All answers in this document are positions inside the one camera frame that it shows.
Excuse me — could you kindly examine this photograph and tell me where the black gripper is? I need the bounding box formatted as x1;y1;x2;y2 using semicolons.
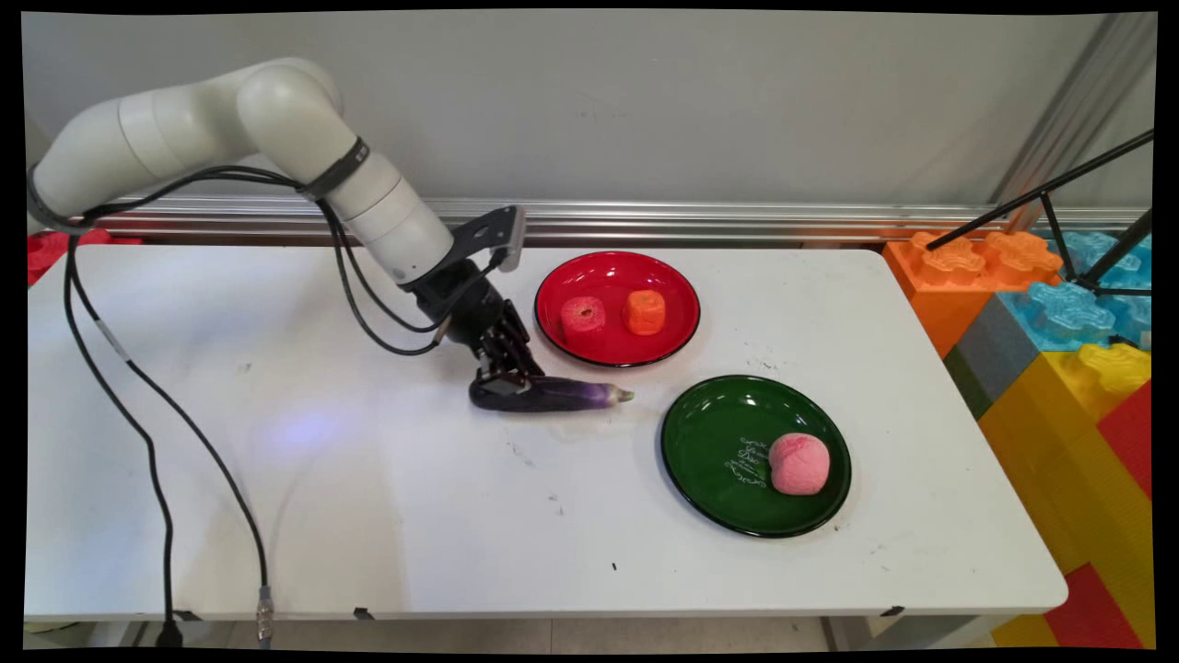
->
402;258;546;399

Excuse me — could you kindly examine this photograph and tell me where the purple toy eggplant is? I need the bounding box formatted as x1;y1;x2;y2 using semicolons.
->
469;374;636;413

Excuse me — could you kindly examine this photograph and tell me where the red toy apple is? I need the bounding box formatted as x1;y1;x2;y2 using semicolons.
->
560;297;609;349

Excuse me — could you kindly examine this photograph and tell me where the red enamel plate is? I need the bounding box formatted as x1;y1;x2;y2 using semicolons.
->
534;250;702;369

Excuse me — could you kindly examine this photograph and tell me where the orange toy tangerine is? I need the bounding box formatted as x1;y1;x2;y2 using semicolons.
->
622;289;667;337

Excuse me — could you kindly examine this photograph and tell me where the green enamel plate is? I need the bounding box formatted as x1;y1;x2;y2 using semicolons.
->
660;374;853;540

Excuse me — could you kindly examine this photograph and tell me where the pink toy peach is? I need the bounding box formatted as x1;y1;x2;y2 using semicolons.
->
767;432;832;497

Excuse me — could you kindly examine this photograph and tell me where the orange giant building block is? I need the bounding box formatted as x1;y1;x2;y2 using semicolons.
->
882;229;1066;360

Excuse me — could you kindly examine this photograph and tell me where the red giant building block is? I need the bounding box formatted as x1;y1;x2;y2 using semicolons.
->
1045;381;1154;650
26;228;145;286

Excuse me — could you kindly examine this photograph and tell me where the grey giant building block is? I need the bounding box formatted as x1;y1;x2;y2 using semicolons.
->
943;293;1044;421

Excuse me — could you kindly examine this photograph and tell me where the yellow giant building block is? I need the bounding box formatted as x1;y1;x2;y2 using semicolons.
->
977;342;1154;647

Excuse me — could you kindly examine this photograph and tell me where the blue giant building block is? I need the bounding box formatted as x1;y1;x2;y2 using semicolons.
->
998;230;1153;353

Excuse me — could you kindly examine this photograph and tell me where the black tripod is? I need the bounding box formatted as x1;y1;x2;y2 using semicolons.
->
925;129;1155;298

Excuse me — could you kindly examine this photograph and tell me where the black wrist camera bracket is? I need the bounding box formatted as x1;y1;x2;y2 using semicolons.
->
449;204;528;274

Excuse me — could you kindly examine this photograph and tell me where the grey velcro arm strap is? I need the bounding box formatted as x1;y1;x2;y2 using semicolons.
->
298;137;371;203
26;164;95;236

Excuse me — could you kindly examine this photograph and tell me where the aluminium wall rail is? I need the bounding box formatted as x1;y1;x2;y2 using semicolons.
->
92;197;1152;246

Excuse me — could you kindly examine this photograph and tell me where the black cable with silver connector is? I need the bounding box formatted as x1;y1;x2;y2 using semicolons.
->
68;249;275;650

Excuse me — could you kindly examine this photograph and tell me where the black cable with black plug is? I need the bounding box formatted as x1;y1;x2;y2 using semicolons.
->
61;230;185;650

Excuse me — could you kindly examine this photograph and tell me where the aluminium slanted post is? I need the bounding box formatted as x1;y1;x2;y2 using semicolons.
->
990;13;1158;231

